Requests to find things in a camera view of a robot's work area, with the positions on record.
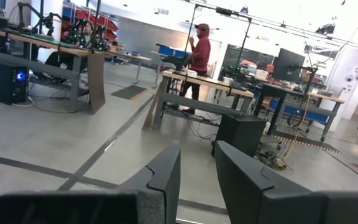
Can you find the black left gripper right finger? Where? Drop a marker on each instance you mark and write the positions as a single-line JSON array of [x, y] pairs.
[[238, 180]]

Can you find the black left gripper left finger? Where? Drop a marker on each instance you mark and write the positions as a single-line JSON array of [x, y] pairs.
[[166, 174]]

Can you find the black background robot arm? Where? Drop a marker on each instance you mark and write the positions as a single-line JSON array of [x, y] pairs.
[[30, 12]]

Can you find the dark floor mat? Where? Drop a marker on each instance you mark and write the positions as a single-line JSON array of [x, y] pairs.
[[129, 92]]

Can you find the black-top workbench blue panel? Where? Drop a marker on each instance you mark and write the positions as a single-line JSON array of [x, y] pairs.
[[270, 90]]

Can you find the small white box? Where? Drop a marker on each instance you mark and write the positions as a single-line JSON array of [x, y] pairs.
[[192, 73]]

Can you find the blue storage bin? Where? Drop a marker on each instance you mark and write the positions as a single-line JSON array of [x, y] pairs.
[[169, 50]]

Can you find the black monitor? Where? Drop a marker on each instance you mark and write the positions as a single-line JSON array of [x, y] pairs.
[[287, 65]]

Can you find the person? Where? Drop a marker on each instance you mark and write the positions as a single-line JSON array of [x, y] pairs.
[[200, 53], [88, 31]]

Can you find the background robot with green lights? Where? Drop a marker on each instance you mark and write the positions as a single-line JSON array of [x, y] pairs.
[[82, 34]]

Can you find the shelf with red bins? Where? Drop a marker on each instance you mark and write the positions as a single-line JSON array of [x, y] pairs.
[[98, 21]]

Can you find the wood-top workbench grey frame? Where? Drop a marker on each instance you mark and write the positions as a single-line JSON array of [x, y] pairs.
[[96, 81], [216, 107], [129, 57]]

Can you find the black overhead camera rig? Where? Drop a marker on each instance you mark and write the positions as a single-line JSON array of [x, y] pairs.
[[225, 12]]

